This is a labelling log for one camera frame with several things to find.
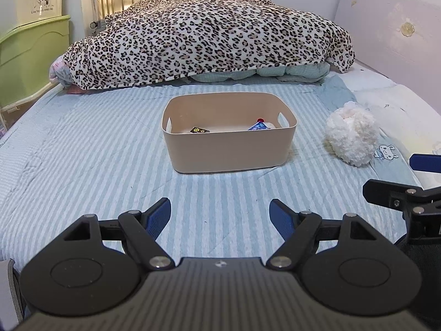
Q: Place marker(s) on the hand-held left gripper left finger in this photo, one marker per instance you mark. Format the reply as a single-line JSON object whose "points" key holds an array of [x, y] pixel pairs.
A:
{"points": [[156, 215]]}

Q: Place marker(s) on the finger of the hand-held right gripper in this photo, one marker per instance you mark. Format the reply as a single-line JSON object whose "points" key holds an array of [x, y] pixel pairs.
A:
{"points": [[425, 162], [386, 189]]}

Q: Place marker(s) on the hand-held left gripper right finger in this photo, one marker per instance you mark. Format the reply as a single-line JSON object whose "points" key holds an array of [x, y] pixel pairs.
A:
{"points": [[280, 215]]}

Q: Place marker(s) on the beige plastic storage bin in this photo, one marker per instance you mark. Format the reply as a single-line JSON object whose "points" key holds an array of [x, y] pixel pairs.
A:
{"points": [[227, 151]]}

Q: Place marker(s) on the blue tissue pack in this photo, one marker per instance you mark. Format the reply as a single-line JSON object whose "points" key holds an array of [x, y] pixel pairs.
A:
{"points": [[258, 126]]}

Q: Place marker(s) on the white and red plush toy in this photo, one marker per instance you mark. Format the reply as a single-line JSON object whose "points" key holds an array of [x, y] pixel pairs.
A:
{"points": [[266, 122]]}

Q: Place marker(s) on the small dark printed box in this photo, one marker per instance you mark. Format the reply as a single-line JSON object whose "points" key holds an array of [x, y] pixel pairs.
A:
{"points": [[199, 130]]}

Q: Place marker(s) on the light blue rabbit-print cloth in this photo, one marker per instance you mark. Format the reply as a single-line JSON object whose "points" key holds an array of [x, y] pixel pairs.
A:
{"points": [[389, 155]]}

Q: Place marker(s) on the white fluffy plush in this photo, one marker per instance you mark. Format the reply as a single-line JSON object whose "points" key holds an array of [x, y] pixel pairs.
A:
{"points": [[351, 138]]}

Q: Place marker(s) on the white pillow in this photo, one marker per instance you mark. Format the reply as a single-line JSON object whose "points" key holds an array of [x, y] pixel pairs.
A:
{"points": [[396, 107]]}

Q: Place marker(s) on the striped blue bed sheet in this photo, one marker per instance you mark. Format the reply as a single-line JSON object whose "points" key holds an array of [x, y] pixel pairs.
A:
{"points": [[86, 165]]}

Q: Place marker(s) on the pale pink headboard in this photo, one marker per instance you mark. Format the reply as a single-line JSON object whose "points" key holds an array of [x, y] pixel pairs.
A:
{"points": [[392, 34]]}

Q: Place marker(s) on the light green quilt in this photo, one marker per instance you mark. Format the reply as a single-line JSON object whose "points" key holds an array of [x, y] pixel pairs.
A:
{"points": [[275, 72]]}

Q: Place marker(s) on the pink floral cloth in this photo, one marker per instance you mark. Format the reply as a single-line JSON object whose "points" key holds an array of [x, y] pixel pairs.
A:
{"points": [[58, 70]]}

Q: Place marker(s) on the leopard print blanket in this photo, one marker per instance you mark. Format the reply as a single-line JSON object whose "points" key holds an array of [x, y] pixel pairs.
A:
{"points": [[206, 38]]}

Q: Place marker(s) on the green cabinet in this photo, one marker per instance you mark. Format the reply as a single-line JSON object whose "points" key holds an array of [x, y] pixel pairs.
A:
{"points": [[31, 58]]}

